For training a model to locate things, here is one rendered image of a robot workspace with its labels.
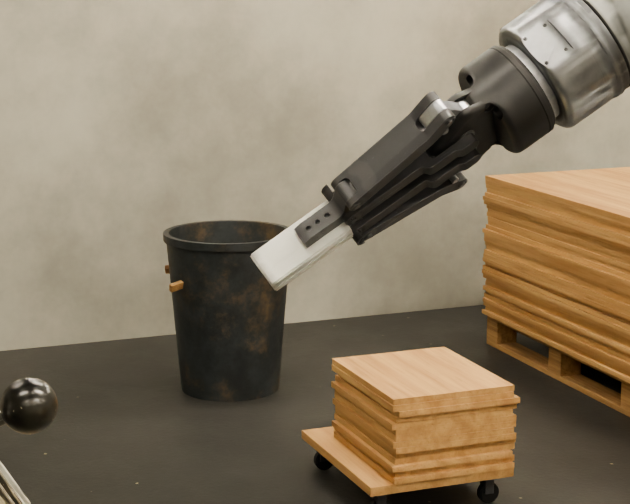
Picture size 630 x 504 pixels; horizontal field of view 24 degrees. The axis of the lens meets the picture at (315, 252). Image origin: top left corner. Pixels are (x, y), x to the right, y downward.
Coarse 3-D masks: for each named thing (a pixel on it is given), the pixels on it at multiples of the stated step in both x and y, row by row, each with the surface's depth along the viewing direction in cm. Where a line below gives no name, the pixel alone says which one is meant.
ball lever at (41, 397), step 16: (16, 384) 96; (32, 384) 96; (48, 384) 97; (0, 400) 96; (16, 400) 95; (32, 400) 95; (48, 400) 96; (0, 416) 97; (16, 416) 95; (32, 416) 95; (48, 416) 96; (32, 432) 96
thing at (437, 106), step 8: (432, 104) 100; (440, 104) 100; (448, 104) 101; (456, 104) 102; (464, 104) 102; (424, 112) 100; (432, 112) 100; (456, 112) 101; (424, 120) 100; (432, 120) 100
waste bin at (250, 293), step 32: (192, 224) 602; (224, 224) 608; (256, 224) 606; (192, 256) 565; (224, 256) 561; (192, 288) 569; (224, 288) 565; (256, 288) 568; (192, 320) 573; (224, 320) 569; (256, 320) 572; (192, 352) 578; (224, 352) 572; (256, 352) 576; (192, 384) 582; (224, 384) 576; (256, 384) 580
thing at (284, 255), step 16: (320, 208) 105; (272, 240) 105; (288, 240) 104; (320, 240) 104; (336, 240) 104; (256, 256) 104; (272, 256) 104; (288, 256) 104; (304, 256) 104; (272, 272) 104; (288, 272) 104
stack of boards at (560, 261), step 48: (528, 192) 613; (576, 192) 601; (624, 192) 601; (528, 240) 619; (576, 240) 583; (624, 240) 548; (528, 288) 619; (576, 288) 583; (624, 288) 551; (528, 336) 628; (576, 336) 588; (624, 336) 553; (576, 384) 594; (624, 384) 560
